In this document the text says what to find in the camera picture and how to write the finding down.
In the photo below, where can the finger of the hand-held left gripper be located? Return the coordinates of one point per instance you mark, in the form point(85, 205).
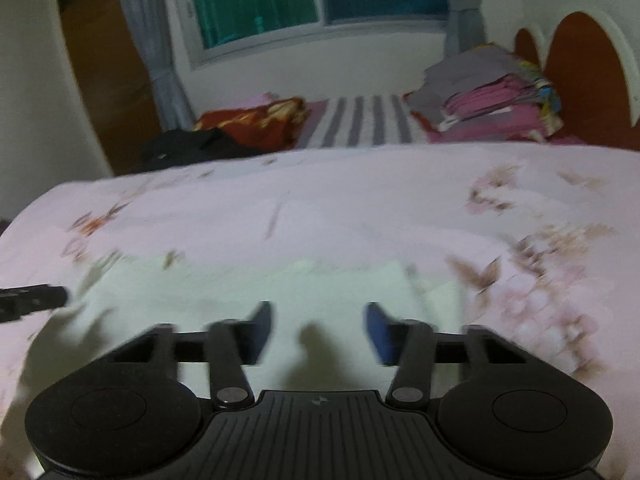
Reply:
point(35, 300)

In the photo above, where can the stack of folded clothes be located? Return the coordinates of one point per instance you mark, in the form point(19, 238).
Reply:
point(485, 95)

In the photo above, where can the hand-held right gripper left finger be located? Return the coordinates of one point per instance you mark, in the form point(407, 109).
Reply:
point(261, 330)

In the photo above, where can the grey striped cloth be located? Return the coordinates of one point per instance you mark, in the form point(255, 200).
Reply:
point(360, 120)

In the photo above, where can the red and white headboard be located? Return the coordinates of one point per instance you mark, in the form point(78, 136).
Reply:
point(590, 80)

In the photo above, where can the black cloth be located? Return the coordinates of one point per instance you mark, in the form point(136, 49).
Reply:
point(195, 147)

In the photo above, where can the red floral blanket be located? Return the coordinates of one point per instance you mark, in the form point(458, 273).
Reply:
point(255, 125)

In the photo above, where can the brown wooden door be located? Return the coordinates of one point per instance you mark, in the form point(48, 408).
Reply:
point(105, 85)

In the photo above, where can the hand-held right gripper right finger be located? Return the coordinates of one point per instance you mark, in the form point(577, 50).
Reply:
point(379, 332)

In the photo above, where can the pink floral bed sheet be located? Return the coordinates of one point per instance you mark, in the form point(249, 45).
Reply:
point(350, 195)

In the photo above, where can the grey curtain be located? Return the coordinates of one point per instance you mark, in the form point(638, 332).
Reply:
point(465, 5)
point(150, 45)

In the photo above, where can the pale green knit sweater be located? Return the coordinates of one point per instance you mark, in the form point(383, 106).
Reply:
point(250, 285)

